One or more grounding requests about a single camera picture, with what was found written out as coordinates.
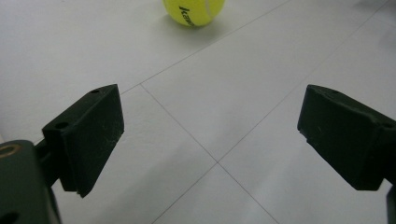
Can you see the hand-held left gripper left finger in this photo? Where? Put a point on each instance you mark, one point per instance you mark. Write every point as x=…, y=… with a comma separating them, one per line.
x=88, y=137

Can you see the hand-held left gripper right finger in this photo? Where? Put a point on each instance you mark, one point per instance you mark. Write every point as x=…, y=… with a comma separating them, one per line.
x=345, y=140

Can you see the yellow tennis ball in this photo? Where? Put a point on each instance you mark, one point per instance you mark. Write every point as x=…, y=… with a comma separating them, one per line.
x=194, y=11

